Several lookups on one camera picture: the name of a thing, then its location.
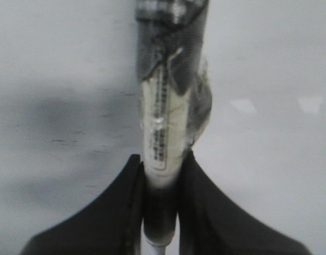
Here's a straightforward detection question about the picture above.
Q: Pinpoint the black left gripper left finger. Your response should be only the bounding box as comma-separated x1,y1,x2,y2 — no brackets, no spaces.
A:
21,155,144,254

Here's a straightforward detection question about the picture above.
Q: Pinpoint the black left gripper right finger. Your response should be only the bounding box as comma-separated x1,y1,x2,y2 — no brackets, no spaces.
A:
178,151,310,254

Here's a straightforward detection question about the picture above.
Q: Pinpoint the taped whiteboard marker pen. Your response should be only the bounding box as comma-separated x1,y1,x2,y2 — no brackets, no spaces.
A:
135,1,212,254

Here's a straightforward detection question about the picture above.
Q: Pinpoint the white whiteboard with aluminium frame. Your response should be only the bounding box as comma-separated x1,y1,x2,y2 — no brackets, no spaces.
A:
0,1,326,254

